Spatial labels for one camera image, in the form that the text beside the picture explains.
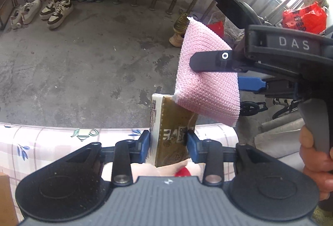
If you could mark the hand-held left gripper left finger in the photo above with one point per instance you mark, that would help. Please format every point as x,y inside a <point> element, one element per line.
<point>144,146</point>

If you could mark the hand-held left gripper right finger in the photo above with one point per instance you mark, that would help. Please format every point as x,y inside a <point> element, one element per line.
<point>192,146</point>

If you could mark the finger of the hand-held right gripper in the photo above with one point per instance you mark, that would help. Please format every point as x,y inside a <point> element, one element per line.
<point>213,60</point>
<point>251,84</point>

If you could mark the pink knitted cloth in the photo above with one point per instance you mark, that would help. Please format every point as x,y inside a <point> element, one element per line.
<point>208,88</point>

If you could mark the brown tissue packet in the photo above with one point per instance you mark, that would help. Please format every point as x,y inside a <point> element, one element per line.
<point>171,127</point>

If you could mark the cardboard box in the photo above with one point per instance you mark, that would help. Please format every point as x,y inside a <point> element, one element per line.
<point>7,200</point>

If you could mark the person's right hand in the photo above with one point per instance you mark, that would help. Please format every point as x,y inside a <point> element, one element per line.
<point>313,163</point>

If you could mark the wheelchair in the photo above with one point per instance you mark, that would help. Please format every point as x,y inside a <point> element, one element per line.
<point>273,101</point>

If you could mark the black-haired plush doll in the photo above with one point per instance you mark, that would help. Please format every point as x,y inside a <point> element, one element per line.
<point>166,170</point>

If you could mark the small red plastic bag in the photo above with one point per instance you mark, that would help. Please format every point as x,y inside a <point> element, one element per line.
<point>217,28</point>

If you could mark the large red plastic bag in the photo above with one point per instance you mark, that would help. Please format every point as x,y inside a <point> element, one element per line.
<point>304,17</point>

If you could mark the yellow woven basket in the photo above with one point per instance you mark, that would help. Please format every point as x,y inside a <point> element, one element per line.
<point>182,24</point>

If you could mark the black seat stand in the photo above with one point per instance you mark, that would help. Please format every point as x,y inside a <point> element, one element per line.
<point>234,7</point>

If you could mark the plaid floral mat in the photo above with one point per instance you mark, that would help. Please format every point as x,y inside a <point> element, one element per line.
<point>52,142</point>

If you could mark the brown white sneaker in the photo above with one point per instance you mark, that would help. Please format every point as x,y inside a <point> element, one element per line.
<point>61,16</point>
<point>53,6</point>

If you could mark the white shoe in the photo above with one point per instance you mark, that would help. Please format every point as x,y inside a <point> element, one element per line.
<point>18,16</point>
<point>32,10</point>

